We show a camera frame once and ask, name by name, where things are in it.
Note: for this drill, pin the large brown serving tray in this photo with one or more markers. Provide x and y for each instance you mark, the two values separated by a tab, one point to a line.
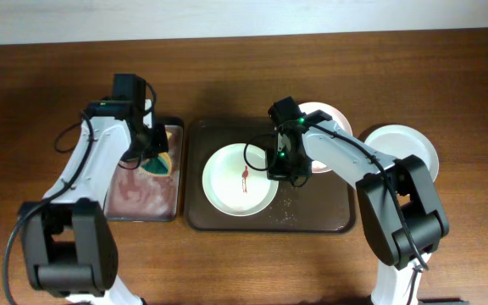
325	204

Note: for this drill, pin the cream plate with red stain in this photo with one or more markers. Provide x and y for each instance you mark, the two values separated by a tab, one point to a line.
232	184

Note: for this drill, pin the pink stained white plate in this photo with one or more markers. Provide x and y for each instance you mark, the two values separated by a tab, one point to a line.
336	115

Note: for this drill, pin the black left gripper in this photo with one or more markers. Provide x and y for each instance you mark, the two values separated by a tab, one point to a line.
160	145

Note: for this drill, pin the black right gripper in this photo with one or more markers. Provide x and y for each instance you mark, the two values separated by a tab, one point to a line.
277	172

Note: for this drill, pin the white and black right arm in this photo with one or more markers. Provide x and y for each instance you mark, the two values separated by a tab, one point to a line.
403	219

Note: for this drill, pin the green and yellow sponge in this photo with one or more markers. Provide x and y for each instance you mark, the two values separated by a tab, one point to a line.
158	166

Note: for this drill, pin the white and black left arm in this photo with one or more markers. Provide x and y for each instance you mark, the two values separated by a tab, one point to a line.
68	247

